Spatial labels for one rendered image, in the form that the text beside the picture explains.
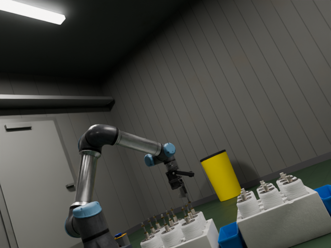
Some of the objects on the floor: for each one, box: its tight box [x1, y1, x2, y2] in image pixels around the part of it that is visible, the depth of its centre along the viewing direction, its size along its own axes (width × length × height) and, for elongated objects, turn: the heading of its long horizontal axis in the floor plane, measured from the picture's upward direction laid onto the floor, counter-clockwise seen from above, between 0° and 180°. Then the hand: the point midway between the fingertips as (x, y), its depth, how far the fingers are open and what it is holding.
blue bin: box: [218, 221, 246, 248], centre depth 152 cm, size 30×11×12 cm, turn 106°
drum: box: [200, 150, 241, 202], centre depth 391 cm, size 39×39×62 cm
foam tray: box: [236, 186, 331, 248], centre depth 148 cm, size 39×39×18 cm
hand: (188, 198), depth 172 cm, fingers closed
